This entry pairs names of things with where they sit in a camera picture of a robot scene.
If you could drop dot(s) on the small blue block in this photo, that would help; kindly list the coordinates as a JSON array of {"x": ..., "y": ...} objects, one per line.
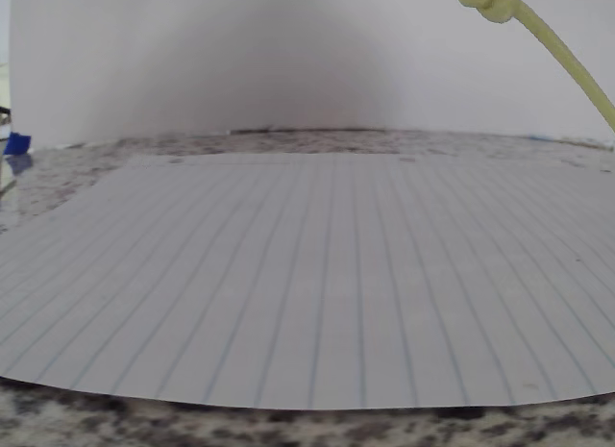
[{"x": 18, "y": 143}]

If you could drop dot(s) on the lined white paper sheet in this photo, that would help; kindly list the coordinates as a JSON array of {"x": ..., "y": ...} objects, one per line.
[{"x": 312, "y": 274}]

